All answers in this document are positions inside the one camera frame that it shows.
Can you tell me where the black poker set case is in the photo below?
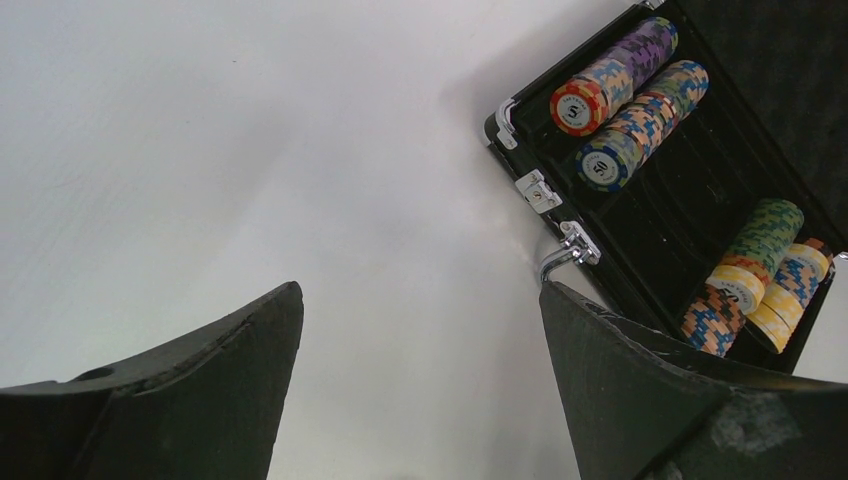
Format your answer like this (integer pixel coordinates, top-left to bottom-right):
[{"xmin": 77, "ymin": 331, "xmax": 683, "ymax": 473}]
[{"xmin": 484, "ymin": 1, "xmax": 847, "ymax": 338}]

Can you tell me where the yellow blue chip stack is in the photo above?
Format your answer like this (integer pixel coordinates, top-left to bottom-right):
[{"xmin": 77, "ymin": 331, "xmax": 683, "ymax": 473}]
[{"xmin": 747, "ymin": 237, "xmax": 833, "ymax": 354}]

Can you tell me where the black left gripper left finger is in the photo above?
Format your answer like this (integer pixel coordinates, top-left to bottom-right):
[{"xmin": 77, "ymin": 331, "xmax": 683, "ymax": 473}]
[{"xmin": 1, "ymin": 282, "xmax": 304, "ymax": 479}]

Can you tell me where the orange blue chip stack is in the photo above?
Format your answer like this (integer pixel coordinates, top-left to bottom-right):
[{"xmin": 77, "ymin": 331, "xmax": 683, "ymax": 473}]
[{"xmin": 680, "ymin": 284, "xmax": 746, "ymax": 357}]

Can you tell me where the purple orange chip stack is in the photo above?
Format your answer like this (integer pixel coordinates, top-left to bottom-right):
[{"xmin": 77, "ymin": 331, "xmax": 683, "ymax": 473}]
[{"xmin": 549, "ymin": 16, "xmax": 679, "ymax": 136}]

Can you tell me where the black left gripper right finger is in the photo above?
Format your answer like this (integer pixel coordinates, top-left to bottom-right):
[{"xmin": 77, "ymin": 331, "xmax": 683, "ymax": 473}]
[{"xmin": 539, "ymin": 281, "xmax": 847, "ymax": 479}]

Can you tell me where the green yellow chip stack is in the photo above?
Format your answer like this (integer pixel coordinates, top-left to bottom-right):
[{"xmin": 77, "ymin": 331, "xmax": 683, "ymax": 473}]
[{"xmin": 706, "ymin": 198, "xmax": 804, "ymax": 314}]

